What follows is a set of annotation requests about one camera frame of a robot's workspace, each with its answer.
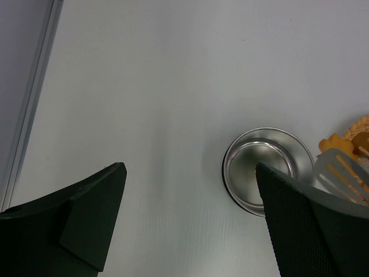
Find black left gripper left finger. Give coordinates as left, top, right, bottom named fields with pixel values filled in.
left=1, top=162, right=126, bottom=276

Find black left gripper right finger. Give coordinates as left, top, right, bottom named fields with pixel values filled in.
left=255, top=162, right=368, bottom=276

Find metal tongs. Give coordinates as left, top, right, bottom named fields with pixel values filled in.
left=314, top=148, right=368, bottom=207

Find orange flower-shaped food piece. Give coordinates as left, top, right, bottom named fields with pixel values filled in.
left=317, top=133, right=359, bottom=162

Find steel lunch box bowl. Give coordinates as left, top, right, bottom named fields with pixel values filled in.
left=221, top=127, right=315, bottom=217

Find woven orange basket plate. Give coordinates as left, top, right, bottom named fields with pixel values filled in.
left=343, top=114, right=369, bottom=141

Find left aluminium frame post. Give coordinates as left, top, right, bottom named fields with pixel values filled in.
left=1, top=1, right=63, bottom=211

